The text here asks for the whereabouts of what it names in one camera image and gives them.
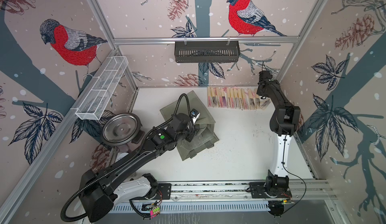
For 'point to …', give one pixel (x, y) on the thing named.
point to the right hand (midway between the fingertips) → (266, 91)
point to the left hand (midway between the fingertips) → (196, 123)
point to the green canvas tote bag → (205, 135)
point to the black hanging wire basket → (207, 52)
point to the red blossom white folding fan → (228, 102)
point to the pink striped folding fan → (232, 97)
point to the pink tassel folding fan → (246, 98)
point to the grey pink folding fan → (236, 101)
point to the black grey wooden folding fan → (213, 94)
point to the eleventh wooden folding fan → (257, 103)
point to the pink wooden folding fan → (209, 98)
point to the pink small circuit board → (155, 212)
